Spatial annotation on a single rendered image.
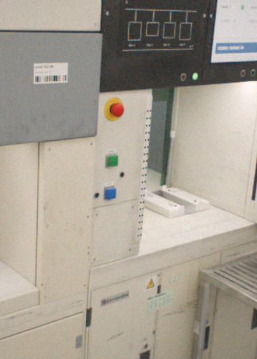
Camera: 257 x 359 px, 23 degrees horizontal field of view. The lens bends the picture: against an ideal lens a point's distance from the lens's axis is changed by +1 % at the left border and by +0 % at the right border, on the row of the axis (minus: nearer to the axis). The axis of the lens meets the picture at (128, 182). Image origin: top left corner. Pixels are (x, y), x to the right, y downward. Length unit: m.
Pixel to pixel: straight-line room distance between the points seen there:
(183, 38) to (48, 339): 0.97
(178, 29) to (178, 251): 0.73
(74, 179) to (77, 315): 0.43
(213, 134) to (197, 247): 0.51
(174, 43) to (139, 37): 0.13
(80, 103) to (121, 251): 0.52
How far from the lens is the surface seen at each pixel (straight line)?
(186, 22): 1.92
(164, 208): 2.35
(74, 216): 1.79
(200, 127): 2.53
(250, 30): 2.13
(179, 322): 2.28
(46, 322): 1.89
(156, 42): 1.84
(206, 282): 2.22
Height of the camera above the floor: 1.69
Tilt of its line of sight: 18 degrees down
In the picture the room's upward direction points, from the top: 4 degrees clockwise
